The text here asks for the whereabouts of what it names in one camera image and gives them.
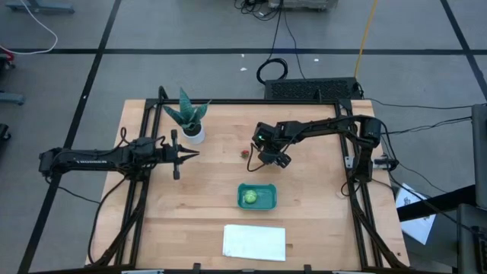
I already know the white floor cable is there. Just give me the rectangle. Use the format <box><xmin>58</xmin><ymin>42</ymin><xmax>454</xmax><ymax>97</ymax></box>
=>
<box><xmin>0</xmin><ymin>0</ymin><xmax>59</xmax><ymax>56</ymax></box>

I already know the grey furniture foot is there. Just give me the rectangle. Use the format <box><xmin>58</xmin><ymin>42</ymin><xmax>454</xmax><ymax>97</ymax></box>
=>
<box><xmin>5</xmin><ymin>0</ymin><xmax>75</xmax><ymax>14</ymax></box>

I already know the grey cabinet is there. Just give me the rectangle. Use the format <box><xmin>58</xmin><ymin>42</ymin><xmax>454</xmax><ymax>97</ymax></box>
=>
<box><xmin>470</xmin><ymin>103</ymin><xmax>487</xmax><ymax>210</ymax></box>

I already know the black perforated computer case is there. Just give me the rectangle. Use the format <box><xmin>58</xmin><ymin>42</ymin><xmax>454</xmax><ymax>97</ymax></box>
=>
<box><xmin>264</xmin><ymin>77</ymin><xmax>361</xmax><ymax>102</ymax></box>

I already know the white paper sheet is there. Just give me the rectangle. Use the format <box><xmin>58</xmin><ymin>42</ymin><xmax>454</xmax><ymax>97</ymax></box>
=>
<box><xmin>395</xmin><ymin>182</ymin><xmax>438</xmax><ymax>245</ymax></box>

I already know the potted artificial snake plant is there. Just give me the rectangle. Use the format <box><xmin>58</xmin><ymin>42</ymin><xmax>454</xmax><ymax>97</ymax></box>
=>
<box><xmin>162</xmin><ymin>87</ymin><xmax>212</xmax><ymax>145</ymax></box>

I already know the coiled black cable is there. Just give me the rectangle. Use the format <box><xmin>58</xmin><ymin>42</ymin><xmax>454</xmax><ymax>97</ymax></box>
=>
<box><xmin>256</xmin><ymin>57</ymin><xmax>289</xmax><ymax>86</ymax></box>

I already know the teal plastic bin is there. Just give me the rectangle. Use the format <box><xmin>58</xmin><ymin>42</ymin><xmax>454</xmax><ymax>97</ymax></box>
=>
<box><xmin>237</xmin><ymin>183</ymin><xmax>279</xmax><ymax>211</ymax></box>

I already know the white folded cloth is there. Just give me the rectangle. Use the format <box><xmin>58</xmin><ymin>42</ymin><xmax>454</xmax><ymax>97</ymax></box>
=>
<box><xmin>221</xmin><ymin>224</ymin><xmax>287</xmax><ymax>263</ymax></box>

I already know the black beam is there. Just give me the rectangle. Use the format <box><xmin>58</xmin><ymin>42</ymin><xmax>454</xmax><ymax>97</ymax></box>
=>
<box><xmin>397</xmin><ymin>184</ymin><xmax>476</xmax><ymax>222</ymax></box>

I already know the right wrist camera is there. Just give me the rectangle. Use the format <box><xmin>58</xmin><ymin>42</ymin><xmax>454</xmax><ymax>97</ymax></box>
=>
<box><xmin>271</xmin><ymin>151</ymin><xmax>293</xmax><ymax>169</ymax></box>

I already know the grey equipment cart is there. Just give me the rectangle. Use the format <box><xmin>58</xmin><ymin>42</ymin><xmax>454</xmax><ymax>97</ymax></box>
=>
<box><xmin>268</xmin><ymin>0</ymin><xmax>339</xmax><ymax>11</ymax></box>

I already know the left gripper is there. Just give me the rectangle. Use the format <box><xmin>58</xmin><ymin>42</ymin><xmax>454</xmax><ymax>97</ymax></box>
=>
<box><xmin>161</xmin><ymin>129</ymin><xmax>200</xmax><ymax>180</ymax></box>

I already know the dark grey box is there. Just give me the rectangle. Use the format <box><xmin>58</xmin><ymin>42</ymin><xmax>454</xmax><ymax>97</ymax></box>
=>
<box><xmin>456</xmin><ymin>203</ymin><xmax>487</xmax><ymax>274</ymax></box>

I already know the black aluminium table frame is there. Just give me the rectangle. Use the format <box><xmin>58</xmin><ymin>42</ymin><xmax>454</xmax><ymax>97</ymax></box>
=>
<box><xmin>91</xmin><ymin>85</ymin><xmax>410</xmax><ymax>273</ymax></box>

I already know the yellow hanging cable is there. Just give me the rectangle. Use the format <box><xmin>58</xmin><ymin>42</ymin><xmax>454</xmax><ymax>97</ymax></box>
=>
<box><xmin>353</xmin><ymin>0</ymin><xmax>379</xmax><ymax>79</ymax></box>

